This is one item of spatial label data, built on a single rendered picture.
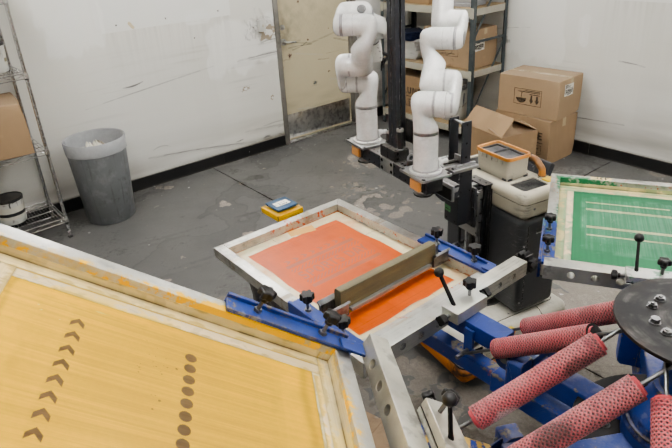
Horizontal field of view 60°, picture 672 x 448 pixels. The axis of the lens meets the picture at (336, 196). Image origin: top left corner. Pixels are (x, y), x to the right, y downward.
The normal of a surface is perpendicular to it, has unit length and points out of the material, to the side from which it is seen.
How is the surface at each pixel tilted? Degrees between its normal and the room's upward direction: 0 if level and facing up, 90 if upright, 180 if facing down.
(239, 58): 90
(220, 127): 90
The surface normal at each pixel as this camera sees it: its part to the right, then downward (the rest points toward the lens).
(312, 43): 0.63, 0.29
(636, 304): -0.05, -0.91
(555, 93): -0.71, 0.30
